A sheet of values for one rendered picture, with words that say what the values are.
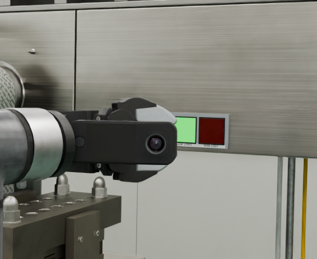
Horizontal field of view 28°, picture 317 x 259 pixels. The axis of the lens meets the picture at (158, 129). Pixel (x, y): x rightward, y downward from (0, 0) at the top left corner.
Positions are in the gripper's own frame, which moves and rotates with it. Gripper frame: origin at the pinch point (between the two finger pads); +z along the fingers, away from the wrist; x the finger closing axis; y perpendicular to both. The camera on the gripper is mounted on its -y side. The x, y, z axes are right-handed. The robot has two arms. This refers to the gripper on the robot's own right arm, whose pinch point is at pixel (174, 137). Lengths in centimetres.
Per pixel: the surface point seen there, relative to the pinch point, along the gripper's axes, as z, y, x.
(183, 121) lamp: 42, 29, -2
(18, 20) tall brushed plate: 32, 68, -25
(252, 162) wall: 255, 137, 25
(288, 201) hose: 61, 16, 16
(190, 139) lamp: 42, 28, 2
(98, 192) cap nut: 36, 48, 14
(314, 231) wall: 264, 104, 63
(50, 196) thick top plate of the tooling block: 30, 56, 15
